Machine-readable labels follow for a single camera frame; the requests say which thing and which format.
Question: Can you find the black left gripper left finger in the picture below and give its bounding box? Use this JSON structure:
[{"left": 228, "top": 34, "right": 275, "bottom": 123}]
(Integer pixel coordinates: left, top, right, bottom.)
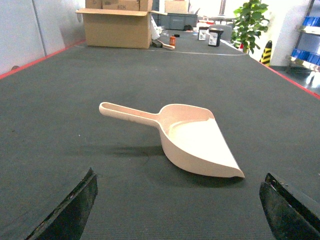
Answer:
[{"left": 27, "top": 168, "right": 98, "bottom": 240}]

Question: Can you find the large open cardboard box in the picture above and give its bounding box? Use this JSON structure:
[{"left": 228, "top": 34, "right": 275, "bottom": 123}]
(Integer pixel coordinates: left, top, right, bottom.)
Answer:
[{"left": 75, "top": 0, "right": 166, "bottom": 49}]

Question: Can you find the yellow black striped cone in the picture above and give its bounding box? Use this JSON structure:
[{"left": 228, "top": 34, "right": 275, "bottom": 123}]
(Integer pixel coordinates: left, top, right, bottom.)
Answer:
[{"left": 259, "top": 40, "right": 273, "bottom": 67}]

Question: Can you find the beige plastic dustpan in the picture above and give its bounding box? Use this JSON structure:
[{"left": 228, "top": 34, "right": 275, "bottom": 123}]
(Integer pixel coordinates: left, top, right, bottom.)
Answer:
[{"left": 99, "top": 102, "right": 245, "bottom": 178}]

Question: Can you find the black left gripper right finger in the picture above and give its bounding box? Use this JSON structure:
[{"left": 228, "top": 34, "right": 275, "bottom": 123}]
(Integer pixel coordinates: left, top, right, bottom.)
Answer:
[{"left": 259, "top": 172, "right": 320, "bottom": 240}]

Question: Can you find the green potted plant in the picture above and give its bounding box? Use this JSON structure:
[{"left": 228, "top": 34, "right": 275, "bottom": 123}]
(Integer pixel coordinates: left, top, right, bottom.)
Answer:
[{"left": 231, "top": 0, "right": 270, "bottom": 54}]

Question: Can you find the black white box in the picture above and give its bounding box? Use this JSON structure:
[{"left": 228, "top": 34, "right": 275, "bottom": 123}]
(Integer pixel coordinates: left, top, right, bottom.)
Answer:
[
  {"left": 197, "top": 26, "right": 209, "bottom": 41},
  {"left": 208, "top": 28, "right": 224, "bottom": 47}
]

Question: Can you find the wooden handled brush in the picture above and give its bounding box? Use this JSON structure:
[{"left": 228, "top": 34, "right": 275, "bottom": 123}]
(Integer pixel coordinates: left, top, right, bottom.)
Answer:
[{"left": 152, "top": 39, "right": 176, "bottom": 50}]

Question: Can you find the steel shelf rack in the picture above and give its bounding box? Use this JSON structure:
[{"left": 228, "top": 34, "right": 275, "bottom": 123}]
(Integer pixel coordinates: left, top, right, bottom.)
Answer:
[{"left": 286, "top": 0, "right": 320, "bottom": 73}]

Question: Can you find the black white box near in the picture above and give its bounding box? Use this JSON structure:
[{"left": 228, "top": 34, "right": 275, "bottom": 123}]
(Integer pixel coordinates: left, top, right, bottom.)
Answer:
[{"left": 208, "top": 28, "right": 224, "bottom": 47}]

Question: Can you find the grey plastic crate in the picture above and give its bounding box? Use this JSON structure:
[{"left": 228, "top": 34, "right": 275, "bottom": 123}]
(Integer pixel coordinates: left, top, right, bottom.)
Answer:
[{"left": 152, "top": 13, "right": 198, "bottom": 31}]

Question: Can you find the black white box far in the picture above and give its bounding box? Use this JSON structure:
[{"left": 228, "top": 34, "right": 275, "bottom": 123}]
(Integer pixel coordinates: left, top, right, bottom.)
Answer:
[{"left": 197, "top": 26, "right": 209, "bottom": 41}]

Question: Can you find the orange small can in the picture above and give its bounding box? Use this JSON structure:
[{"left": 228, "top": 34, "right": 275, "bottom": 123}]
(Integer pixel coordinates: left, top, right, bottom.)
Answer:
[{"left": 169, "top": 35, "right": 176, "bottom": 47}]

